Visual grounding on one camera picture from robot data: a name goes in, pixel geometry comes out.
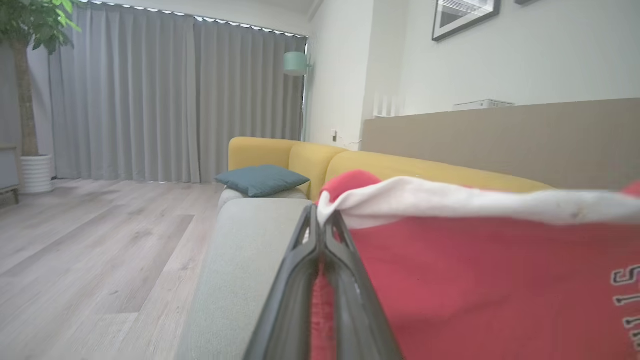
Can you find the red white v-neck shirt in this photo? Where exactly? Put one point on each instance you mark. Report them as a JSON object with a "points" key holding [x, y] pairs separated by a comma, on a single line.
{"points": [[475, 280]]}

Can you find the white ribbed plant pot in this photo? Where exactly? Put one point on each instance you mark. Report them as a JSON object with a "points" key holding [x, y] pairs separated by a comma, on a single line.
{"points": [[36, 174]]}

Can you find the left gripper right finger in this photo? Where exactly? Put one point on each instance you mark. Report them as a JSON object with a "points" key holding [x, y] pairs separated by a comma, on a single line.
{"points": [[357, 310]]}

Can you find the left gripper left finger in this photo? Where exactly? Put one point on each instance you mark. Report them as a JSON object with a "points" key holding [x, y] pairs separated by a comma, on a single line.
{"points": [[290, 300]]}

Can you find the large grey sofa seat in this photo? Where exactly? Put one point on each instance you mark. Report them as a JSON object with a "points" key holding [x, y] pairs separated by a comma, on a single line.
{"points": [[240, 280]]}

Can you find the teal shade floor lamp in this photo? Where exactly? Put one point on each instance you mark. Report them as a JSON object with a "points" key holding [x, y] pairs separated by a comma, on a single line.
{"points": [[295, 64]]}

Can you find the grey low cabinet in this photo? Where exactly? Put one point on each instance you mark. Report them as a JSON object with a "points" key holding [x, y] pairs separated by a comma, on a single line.
{"points": [[7, 170]]}

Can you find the yellow sofa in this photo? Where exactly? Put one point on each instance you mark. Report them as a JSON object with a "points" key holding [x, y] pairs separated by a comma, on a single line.
{"points": [[425, 167]]}

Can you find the white appliance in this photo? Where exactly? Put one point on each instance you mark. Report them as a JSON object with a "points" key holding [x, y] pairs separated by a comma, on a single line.
{"points": [[482, 104]]}

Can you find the brown partition panel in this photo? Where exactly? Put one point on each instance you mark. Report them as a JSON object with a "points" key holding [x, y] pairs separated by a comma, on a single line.
{"points": [[500, 145]]}

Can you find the blue throw cushion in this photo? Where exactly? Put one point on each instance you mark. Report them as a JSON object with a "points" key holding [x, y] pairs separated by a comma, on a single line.
{"points": [[262, 180]]}

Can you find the large black framed picture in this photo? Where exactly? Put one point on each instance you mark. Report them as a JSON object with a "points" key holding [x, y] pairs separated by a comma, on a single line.
{"points": [[462, 17]]}

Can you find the green indoor tree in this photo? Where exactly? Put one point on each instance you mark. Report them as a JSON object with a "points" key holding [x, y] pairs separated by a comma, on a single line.
{"points": [[25, 30]]}

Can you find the grey pleated curtain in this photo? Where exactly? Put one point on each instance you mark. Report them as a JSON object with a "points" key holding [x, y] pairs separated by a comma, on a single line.
{"points": [[125, 100], [245, 90]]}

